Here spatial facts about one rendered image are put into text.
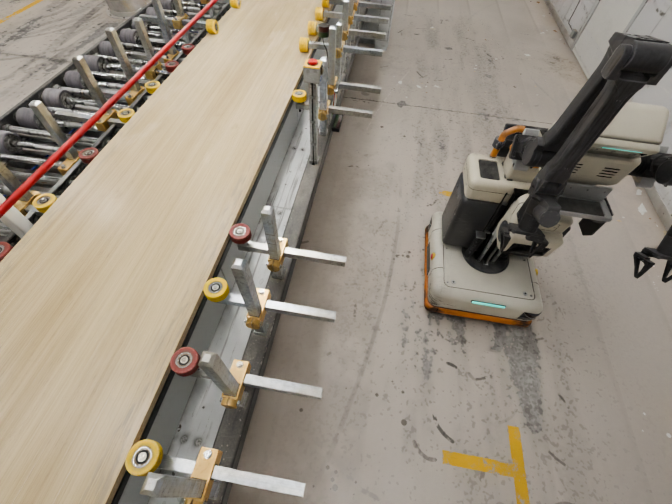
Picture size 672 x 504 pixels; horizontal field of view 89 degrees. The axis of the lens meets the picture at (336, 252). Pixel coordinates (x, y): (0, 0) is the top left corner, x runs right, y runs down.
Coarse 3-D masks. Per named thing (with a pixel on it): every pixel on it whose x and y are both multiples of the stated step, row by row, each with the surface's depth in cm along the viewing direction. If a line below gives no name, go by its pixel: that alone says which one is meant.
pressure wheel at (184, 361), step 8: (176, 352) 101; (184, 352) 102; (192, 352) 102; (176, 360) 100; (184, 360) 100; (192, 360) 100; (176, 368) 99; (184, 368) 99; (192, 368) 99; (184, 376) 100
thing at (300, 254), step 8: (240, 248) 136; (248, 248) 135; (256, 248) 135; (264, 248) 135; (288, 248) 135; (288, 256) 135; (296, 256) 134; (304, 256) 133; (312, 256) 133; (320, 256) 133; (328, 256) 134; (336, 256) 134; (344, 256) 134; (336, 264) 134; (344, 264) 133
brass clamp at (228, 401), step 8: (240, 360) 108; (232, 368) 107; (240, 368) 107; (248, 368) 109; (240, 376) 106; (240, 384) 104; (240, 392) 104; (224, 400) 102; (232, 400) 102; (240, 400) 106; (232, 408) 104
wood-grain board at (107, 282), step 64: (256, 0) 264; (320, 0) 269; (192, 64) 202; (256, 64) 206; (128, 128) 164; (192, 128) 166; (256, 128) 168; (64, 192) 138; (128, 192) 140; (192, 192) 141; (64, 256) 120; (128, 256) 121; (192, 256) 123; (0, 320) 106; (64, 320) 107; (128, 320) 107; (192, 320) 111; (0, 384) 95; (64, 384) 96; (128, 384) 96; (0, 448) 86; (64, 448) 87; (128, 448) 87
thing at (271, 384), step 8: (200, 368) 108; (192, 376) 109; (200, 376) 107; (248, 376) 107; (256, 376) 107; (248, 384) 106; (256, 384) 105; (264, 384) 105; (272, 384) 106; (280, 384) 106; (288, 384) 106; (296, 384) 106; (304, 384) 106; (288, 392) 105; (296, 392) 104; (304, 392) 105; (312, 392) 105; (320, 392) 105
